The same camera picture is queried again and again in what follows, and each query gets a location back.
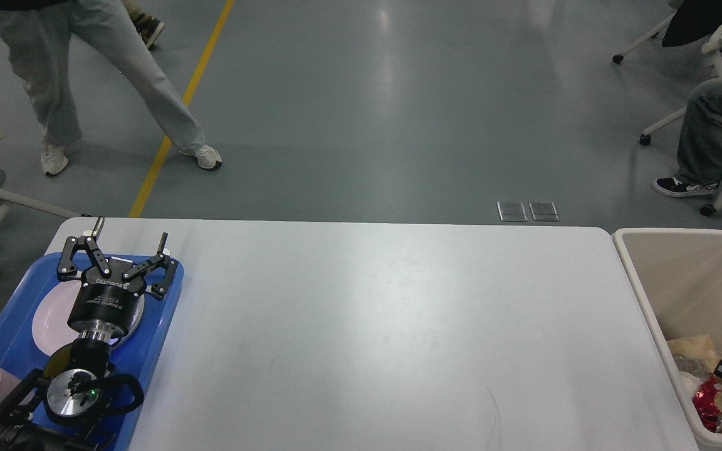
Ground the person in khaki trousers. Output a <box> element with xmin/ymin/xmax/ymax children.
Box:
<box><xmin>122</xmin><ymin>0</ymin><xmax>165</xmax><ymax>49</ymax></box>

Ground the red snack wrapper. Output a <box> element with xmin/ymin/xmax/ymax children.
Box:
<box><xmin>691</xmin><ymin>376</ymin><xmax>722</xmax><ymax>433</ymax></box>

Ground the seated person in jeans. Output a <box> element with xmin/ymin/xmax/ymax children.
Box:
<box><xmin>652</xmin><ymin>79</ymin><xmax>722</xmax><ymax>198</ymax></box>

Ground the left floor socket plate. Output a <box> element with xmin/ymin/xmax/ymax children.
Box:
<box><xmin>496</xmin><ymin>202</ymin><xmax>528</xmax><ymax>222</ymax></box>

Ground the standing person in black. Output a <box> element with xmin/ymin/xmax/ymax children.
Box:
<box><xmin>0</xmin><ymin>0</ymin><xmax>224</xmax><ymax>177</ymax></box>

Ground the dark teal mug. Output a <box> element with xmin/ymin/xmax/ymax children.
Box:
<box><xmin>42</xmin><ymin>345</ymin><xmax>72</xmax><ymax>380</ymax></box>

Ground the pink plate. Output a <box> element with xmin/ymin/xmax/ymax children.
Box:
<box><xmin>31</xmin><ymin>281</ymin><xmax>146</xmax><ymax>354</ymax></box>

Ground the brown paper bag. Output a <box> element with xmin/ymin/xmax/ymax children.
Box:
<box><xmin>666</xmin><ymin>334</ymin><xmax>720</xmax><ymax>366</ymax></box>

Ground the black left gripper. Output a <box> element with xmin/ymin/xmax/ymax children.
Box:
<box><xmin>56</xmin><ymin>217</ymin><xmax>180</xmax><ymax>344</ymax></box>

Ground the light green plate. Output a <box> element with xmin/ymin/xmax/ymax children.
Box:
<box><xmin>110</xmin><ymin>303</ymin><xmax>144</xmax><ymax>350</ymax></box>

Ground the blue plastic tray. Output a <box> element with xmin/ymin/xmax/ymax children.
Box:
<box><xmin>0</xmin><ymin>253</ymin><xmax>184</xmax><ymax>450</ymax></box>

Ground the floor socket plate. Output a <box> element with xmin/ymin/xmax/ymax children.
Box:
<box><xmin>496</xmin><ymin>202</ymin><xmax>528</xmax><ymax>222</ymax></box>
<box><xmin>529</xmin><ymin>202</ymin><xmax>560</xmax><ymax>222</ymax></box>

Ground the white plastic bin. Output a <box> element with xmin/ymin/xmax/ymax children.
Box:
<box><xmin>613</xmin><ymin>228</ymin><xmax>722</xmax><ymax>450</ymax></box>

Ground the right floor socket plate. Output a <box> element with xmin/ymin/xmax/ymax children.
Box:
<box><xmin>529</xmin><ymin>202</ymin><xmax>560</xmax><ymax>222</ymax></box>

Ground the aluminium foil tray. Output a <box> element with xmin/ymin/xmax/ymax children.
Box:
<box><xmin>673</xmin><ymin>354</ymin><xmax>714</xmax><ymax>391</ymax></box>

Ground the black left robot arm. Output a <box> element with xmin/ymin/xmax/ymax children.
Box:
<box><xmin>0</xmin><ymin>218</ymin><xmax>184</xmax><ymax>450</ymax></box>

